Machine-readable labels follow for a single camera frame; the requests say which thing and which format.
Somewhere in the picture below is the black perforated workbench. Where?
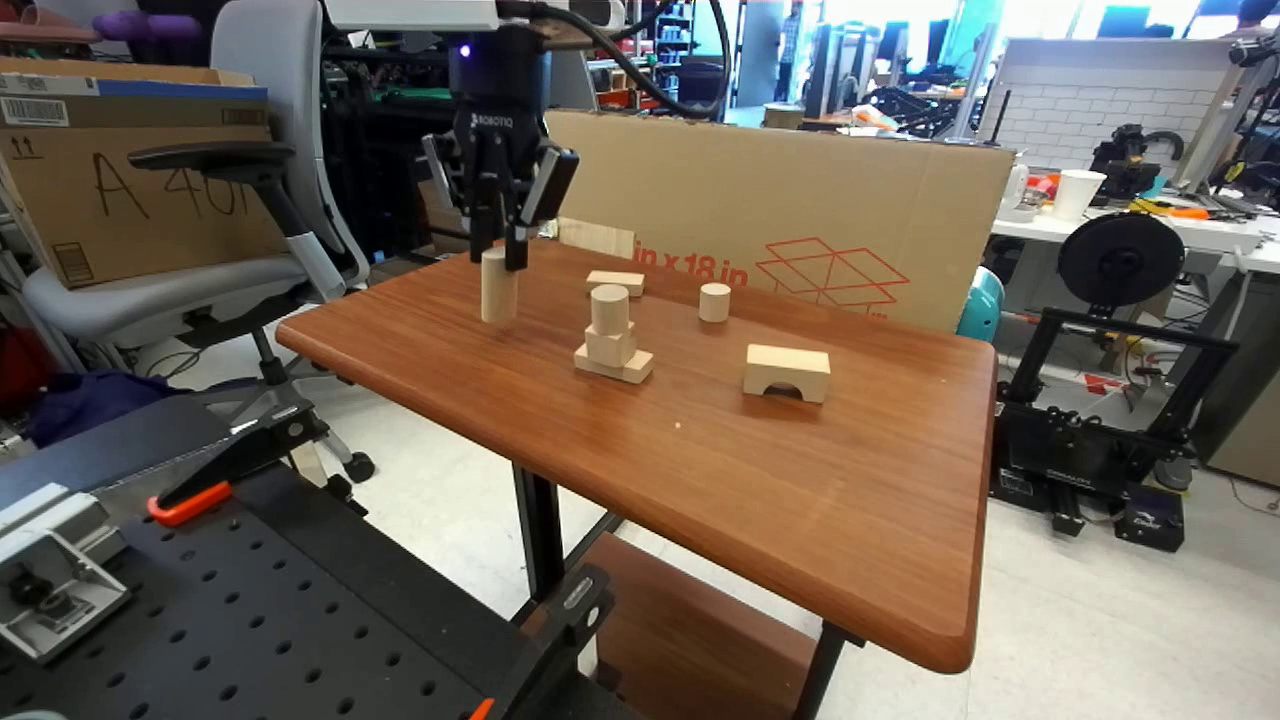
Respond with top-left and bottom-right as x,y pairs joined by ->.
0,466 -> 633,720

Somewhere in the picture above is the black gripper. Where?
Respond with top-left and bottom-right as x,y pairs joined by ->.
441,29 -> 578,271

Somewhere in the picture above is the tall wooden cylinder block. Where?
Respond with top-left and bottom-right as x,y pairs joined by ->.
479,246 -> 514,323

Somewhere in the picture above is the grey office chair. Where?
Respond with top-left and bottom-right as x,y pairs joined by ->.
5,0 -> 377,478

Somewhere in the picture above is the black clamp foreground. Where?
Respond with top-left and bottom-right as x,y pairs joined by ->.
462,568 -> 611,720

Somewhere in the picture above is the wooden cylinder on square base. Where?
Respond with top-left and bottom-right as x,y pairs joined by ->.
576,282 -> 650,383

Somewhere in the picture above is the orange black clamp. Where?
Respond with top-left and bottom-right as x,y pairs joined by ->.
144,409 -> 321,527

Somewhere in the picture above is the wooden arch block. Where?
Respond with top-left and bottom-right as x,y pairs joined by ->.
743,342 -> 830,402

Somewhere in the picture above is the grey metal bracket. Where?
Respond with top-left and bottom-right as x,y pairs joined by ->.
0,484 -> 128,663

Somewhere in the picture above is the white paper cup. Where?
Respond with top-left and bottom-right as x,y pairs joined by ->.
1053,166 -> 1103,219

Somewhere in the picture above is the large cardboard sheet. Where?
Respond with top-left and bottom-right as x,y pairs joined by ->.
547,110 -> 1013,333

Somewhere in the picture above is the small flat wooden block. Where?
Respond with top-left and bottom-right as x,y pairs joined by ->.
586,267 -> 644,301

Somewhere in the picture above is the brown cardboard box left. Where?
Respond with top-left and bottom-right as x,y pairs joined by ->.
0,55 -> 283,287

